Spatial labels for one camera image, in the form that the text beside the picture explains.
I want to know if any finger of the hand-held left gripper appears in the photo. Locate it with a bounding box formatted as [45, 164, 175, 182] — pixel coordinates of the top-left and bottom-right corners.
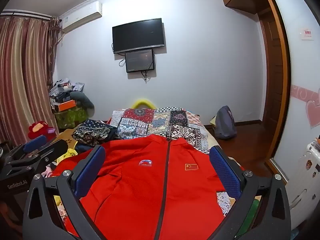
[9, 139, 69, 172]
[5, 134, 48, 159]

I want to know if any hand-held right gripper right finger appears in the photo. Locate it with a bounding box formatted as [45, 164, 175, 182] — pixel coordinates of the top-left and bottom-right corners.
[209, 145, 292, 240]

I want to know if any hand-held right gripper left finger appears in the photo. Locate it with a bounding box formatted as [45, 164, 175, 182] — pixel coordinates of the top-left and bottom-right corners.
[22, 145, 110, 240]

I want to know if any red zip jacket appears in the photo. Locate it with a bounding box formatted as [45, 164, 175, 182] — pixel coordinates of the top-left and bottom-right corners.
[51, 134, 243, 240]

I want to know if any red plush toy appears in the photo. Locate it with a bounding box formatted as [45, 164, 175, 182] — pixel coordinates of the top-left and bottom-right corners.
[28, 121, 57, 141]

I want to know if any yellow printed cloth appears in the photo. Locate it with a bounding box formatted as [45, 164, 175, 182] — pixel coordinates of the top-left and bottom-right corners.
[42, 147, 77, 179]

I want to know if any green patterned box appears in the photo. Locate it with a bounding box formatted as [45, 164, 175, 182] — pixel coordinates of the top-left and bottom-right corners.
[54, 107, 89, 129]

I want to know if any black white patterned cloth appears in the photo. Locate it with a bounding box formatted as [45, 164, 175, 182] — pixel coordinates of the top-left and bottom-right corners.
[72, 119, 113, 147]

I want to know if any orange box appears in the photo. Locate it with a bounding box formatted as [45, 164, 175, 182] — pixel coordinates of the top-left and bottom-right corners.
[54, 99, 77, 112]

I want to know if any grey backpack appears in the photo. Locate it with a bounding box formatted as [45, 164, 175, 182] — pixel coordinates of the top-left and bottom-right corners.
[214, 106, 237, 139]

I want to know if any dark grey cushion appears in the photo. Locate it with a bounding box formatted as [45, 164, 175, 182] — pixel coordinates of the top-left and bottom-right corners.
[70, 91, 95, 116]

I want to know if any pile of clutter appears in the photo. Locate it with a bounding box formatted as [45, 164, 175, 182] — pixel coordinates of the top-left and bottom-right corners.
[49, 78, 85, 105]

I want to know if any striped red curtain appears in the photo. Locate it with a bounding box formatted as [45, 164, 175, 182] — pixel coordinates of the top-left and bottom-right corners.
[0, 9, 62, 146]

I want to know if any white appliance with stickers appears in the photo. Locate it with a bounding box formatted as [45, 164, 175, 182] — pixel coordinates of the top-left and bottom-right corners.
[282, 135, 320, 232]

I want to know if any patchwork patterned blanket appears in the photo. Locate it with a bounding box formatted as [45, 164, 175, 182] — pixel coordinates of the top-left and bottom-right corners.
[109, 107, 235, 217]

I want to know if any yellow curved object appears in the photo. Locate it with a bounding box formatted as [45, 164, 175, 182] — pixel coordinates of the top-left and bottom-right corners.
[130, 99, 155, 110]

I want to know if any white air conditioner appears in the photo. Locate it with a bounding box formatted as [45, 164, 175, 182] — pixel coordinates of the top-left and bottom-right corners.
[59, 1, 103, 33]

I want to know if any pink heart wall decoration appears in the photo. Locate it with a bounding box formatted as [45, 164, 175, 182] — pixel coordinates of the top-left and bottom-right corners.
[290, 85, 320, 129]

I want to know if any wooden door frame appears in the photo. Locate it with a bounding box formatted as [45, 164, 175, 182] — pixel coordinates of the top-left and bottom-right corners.
[257, 0, 292, 178]

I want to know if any small black wall monitor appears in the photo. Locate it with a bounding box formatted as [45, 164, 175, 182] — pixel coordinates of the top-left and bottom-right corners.
[125, 49, 154, 73]

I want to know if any black wall television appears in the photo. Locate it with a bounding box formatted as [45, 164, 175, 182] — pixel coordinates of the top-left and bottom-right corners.
[112, 18, 165, 54]

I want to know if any white red wall sticker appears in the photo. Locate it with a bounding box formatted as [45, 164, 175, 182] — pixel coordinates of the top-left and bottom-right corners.
[299, 27, 314, 41]

